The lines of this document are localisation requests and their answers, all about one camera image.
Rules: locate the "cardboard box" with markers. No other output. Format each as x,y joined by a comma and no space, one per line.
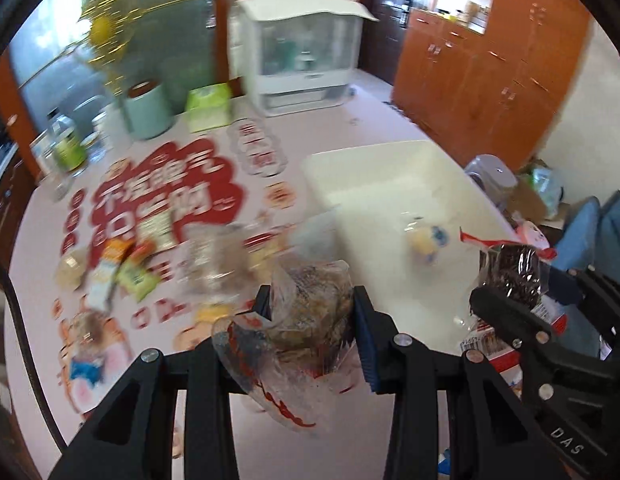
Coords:
539,194

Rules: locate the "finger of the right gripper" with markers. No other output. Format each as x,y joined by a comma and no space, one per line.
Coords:
512,322
596,296

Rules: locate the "green snack packet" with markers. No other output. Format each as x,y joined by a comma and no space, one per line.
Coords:
133,276

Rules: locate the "clear bag brown snack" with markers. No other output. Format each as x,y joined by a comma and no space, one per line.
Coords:
296,361

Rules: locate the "clear bottle green label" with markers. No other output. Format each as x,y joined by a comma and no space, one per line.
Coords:
66,143

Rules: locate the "wooden cabinet wall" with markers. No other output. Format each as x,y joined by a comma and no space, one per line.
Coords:
492,93

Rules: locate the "white plastic bin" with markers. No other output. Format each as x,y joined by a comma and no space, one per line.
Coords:
374,192

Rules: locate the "mint green canister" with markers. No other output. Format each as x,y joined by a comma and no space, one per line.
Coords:
147,110

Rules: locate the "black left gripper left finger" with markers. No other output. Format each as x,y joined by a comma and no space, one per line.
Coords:
129,435

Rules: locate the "pink plastic stool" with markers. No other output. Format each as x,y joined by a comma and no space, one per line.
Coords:
529,234

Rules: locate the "yellow blue snack packet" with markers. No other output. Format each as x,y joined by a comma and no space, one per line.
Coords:
425,240

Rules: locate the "clear bag brown bread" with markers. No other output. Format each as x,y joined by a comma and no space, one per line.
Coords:
216,267

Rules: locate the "green tissue pack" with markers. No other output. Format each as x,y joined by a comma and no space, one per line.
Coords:
208,107

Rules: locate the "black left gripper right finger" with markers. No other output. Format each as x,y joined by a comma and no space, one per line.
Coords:
492,435

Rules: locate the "round beige cracker pack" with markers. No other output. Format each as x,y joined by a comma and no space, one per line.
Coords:
71,270

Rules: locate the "dark chocolate snack bag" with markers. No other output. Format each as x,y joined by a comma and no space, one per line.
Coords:
516,270

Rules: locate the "grey plastic stool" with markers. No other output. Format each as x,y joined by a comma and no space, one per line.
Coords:
493,177

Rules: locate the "gold door ornament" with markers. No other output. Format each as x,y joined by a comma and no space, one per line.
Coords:
110,33

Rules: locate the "small yellow snack packet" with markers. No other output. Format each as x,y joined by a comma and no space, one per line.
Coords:
210,313

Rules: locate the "white countertop cabinet appliance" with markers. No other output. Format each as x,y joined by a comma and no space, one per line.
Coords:
298,55

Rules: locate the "pink printed table mat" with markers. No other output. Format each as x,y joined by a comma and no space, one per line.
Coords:
159,241

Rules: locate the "blue chair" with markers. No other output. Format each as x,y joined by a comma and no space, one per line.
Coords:
591,237

